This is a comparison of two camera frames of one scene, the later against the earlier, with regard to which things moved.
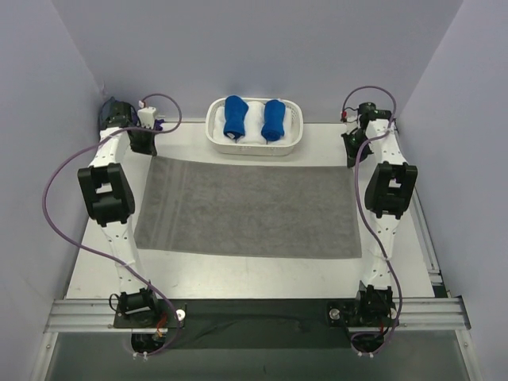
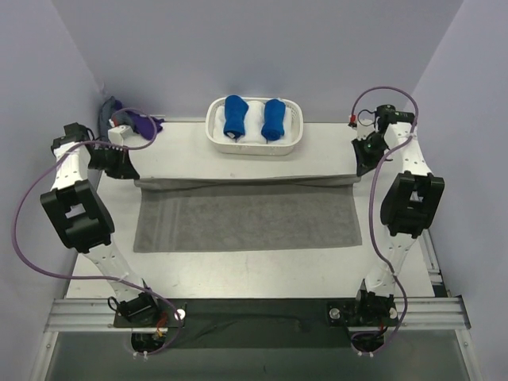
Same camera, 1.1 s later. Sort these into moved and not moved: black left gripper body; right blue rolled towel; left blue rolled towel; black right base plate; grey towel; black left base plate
Moved: grey towel; black left gripper body
Not moved: black left base plate; right blue rolled towel; left blue rolled towel; black right base plate
